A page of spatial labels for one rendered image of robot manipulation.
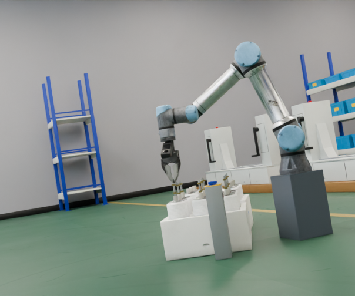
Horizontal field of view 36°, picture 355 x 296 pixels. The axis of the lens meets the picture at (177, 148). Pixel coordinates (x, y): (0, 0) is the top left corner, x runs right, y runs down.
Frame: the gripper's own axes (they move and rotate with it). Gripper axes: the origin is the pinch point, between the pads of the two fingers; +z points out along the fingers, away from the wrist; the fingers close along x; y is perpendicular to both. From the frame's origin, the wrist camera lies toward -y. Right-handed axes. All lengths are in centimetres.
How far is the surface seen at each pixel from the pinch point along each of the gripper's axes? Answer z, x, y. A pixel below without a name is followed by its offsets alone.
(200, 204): 12.2, -11.0, -4.1
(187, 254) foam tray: 33.3, -2.1, -6.9
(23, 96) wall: -145, 287, 549
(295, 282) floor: 35, -44, -76
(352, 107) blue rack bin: -55, -201, 605
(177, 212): 14.5, -0.3, -3.6
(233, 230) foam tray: 25.6, -24.3, -7.1
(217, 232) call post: 24.0, -17.9, -20.1
